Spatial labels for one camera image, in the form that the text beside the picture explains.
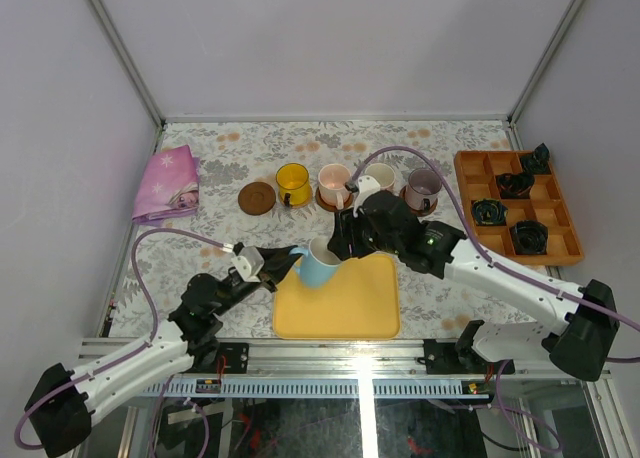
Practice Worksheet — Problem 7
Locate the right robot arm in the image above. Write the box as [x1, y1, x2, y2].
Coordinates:
[328, 191, 619, 382]

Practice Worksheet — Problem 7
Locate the black rolled item top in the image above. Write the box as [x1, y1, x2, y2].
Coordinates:
[520, 143, 551, 175]

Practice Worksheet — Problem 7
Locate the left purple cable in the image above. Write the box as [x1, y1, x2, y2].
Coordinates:
[13, 227, 236, 458]

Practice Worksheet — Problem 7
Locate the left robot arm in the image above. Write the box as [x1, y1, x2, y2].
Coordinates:
[25, 245, 303, 457]

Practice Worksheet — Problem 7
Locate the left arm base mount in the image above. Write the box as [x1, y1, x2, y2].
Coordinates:
[190, 340, 250, 375]

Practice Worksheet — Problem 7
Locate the purple glass cup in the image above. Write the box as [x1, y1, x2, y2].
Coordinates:
[404, 168, 443, 214]

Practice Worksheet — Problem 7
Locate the yellow glass cup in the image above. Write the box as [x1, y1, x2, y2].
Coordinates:
[276, 163, 311, 190]

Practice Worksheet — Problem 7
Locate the aluminium front rail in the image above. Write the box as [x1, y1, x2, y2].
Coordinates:
[74, 336, 614, 379]

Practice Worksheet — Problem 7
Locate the white mug blue handle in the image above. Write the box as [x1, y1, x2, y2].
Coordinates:
[289, 236, 342, 288]

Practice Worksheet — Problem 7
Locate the dark wooden coaster far left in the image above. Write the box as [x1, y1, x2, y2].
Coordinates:
[237, 181, 276, 216]

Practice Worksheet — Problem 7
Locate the white mug pink handle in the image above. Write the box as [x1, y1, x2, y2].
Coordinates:
[364, 163, 396, 192]

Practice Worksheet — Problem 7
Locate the black rolled item bottom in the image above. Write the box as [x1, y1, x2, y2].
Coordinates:
[509, 220, 549, 255]

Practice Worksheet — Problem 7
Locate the pink ceramic mug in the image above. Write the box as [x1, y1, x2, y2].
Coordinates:
[318, 164, 351, 210]

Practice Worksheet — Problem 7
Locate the dark wooden coaster far right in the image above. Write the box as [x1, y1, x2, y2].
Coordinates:
[399, 185, 438, 217]

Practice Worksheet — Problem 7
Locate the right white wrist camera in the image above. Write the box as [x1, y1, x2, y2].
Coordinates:
[345, 175, 381, 218]

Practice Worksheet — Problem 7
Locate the dark wooden coaster middle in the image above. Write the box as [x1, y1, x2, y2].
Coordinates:
[315, 188, 354, 213]

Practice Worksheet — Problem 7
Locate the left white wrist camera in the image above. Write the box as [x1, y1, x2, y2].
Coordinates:
[223, 243, 265, 283]

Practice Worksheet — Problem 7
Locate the orange compartment organizer box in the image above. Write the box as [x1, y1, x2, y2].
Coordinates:
[454, 151, 584, 266]

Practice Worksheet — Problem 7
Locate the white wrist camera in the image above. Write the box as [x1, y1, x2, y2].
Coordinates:
[345, 175, 381, 218]
[223, 243, 265, 283]

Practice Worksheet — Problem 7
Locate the dark wooden coaster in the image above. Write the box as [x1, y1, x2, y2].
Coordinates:
[237, 181, 276, 216]
[399, 185, 438, 217]
[315, 188, 354, 213]

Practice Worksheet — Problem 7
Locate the black rolled item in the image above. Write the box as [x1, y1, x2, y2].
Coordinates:
[496, 172, 535, 200]
[471, 199, 508, 226]
[520, 143, 551, 175]
[509, 220, 549, 255]

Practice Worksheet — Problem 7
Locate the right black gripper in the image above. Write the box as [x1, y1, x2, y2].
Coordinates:
[326, 206, 402, 262]

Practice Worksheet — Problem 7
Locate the purple cable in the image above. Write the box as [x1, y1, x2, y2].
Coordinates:
[344, 145, 640, 454]
[13, 227, 236, 458]

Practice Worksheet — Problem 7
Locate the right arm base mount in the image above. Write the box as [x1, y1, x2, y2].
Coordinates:
[416, 320, 500, 376]

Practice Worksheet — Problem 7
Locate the floral table cloth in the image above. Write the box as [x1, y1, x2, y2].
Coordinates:
[107, 120, 574, 340]

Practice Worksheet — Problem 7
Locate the yellow plastic tray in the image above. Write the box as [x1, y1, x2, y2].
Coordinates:
[272, 254, 401, 340]

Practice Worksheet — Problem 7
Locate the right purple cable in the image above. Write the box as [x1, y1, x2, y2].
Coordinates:
[344, 145, 640, 454]

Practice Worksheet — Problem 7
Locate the purple folded cloth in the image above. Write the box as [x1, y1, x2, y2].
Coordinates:
[132, 145, 200, 225]

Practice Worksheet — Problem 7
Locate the light woven coaster left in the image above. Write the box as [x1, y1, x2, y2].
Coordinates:
[278, 186, 312, 208]

